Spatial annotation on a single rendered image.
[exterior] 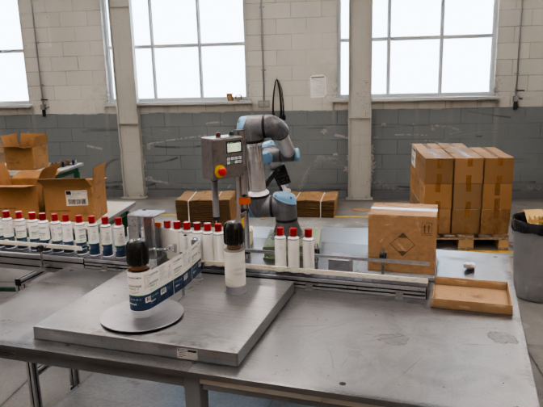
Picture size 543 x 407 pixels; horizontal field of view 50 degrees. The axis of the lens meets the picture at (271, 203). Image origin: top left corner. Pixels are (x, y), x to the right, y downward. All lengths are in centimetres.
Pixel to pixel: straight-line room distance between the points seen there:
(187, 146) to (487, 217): 427
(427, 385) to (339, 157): 634
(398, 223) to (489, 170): 332
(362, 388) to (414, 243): 101
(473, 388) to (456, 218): 414
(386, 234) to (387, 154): 539
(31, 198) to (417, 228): 276
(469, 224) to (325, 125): 282
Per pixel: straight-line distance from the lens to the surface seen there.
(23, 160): 676
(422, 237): 269
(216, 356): 199
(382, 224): 269
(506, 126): 823
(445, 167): 585
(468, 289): 266
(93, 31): 875
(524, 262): 481
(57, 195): 424
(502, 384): 197
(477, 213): 600
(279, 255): 261
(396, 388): 188
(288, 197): 300
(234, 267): 237
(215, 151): 263
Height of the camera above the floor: 177
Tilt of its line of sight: 13 degrees down
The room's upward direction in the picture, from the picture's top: 2 degrees counter-clockwise
